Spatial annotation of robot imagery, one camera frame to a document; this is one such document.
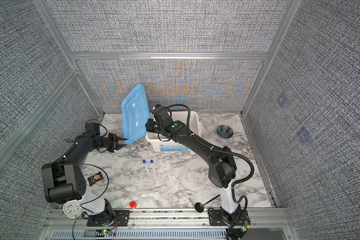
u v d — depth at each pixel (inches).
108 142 30.0
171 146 36.3
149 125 27.9
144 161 30.1
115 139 30.9
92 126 28.4
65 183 17.7
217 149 19.5
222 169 19.2
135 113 35.4
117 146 31.5
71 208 28.8
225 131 41.7
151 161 30.1
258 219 29.5
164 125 24.7
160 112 24.0
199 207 30.1
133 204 29.8
